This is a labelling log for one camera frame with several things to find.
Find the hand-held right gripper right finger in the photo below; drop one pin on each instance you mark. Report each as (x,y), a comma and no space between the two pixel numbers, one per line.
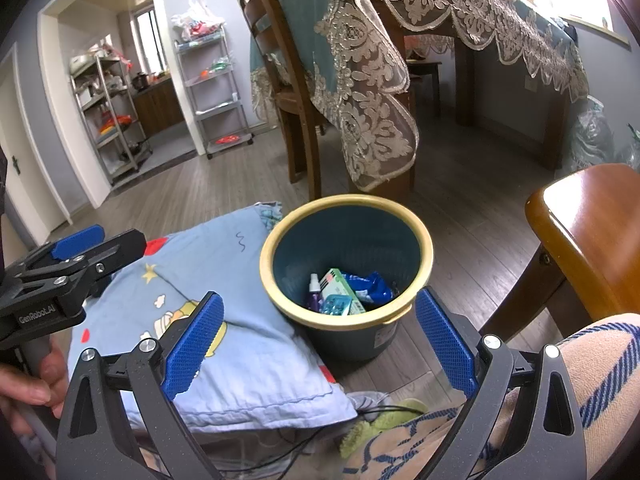
(445,340)

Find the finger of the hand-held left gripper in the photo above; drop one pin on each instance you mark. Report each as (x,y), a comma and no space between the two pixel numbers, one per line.
(77,242)
(115,255)

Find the white green medicine box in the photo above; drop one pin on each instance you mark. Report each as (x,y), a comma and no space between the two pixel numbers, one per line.
(340,285)

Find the dark cooking pot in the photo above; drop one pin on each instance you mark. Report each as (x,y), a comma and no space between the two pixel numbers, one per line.
(141,82)

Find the yellow rimmed teal bin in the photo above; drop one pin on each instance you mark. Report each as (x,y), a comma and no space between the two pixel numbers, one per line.
(350,240)

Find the teal blister pack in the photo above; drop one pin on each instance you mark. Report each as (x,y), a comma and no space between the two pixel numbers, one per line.
(335,305)

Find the white wall socket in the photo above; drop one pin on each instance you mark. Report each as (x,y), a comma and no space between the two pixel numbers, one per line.
(530,85)

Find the brown wooden stool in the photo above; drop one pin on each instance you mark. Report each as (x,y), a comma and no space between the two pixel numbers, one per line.
(585,240)

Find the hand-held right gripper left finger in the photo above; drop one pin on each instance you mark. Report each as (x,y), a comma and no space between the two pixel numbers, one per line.
(192,345)

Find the blue wet wipes packet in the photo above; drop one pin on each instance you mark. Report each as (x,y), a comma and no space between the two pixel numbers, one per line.
(372,287)

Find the person's left hand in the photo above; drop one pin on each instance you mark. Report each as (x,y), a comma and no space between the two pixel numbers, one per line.
(45,380)

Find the blue cartoon printed cushion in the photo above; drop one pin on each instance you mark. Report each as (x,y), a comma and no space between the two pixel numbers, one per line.
(250,360)

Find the purple spray bottle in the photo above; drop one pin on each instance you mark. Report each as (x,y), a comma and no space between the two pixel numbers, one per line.
(315,300)

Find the dark wooden bench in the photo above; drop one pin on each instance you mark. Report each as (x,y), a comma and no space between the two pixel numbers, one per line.
(425,67)

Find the table with lace tablecloth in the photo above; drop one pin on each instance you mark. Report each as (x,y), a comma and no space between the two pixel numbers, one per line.
(360,60)

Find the large clear water bottle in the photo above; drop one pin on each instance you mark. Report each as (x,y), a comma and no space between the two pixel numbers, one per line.
(631,152)
(595,135)

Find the wooden dining table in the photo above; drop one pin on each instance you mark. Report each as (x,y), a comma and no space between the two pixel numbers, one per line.
(555,125)

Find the wooden dining chair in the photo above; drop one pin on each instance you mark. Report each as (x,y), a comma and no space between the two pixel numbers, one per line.
(300,110)

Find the metal shelf rack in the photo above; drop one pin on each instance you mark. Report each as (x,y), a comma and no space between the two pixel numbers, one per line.
(115,125)

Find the white trolley rack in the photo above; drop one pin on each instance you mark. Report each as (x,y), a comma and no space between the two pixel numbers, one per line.
(227,140)

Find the green plush slipper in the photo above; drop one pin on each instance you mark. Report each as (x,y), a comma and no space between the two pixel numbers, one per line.
(395,417)

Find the kitchen window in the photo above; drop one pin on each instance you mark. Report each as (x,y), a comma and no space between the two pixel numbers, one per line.
(150,40)

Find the brown kitchen cabinet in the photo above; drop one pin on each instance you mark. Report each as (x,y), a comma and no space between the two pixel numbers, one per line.
(160,105)

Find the white plastic shopping bag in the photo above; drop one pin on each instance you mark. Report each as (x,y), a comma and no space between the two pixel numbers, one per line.
(197,20)

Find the white door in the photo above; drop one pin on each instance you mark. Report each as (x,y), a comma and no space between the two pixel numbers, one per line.
(30,185)

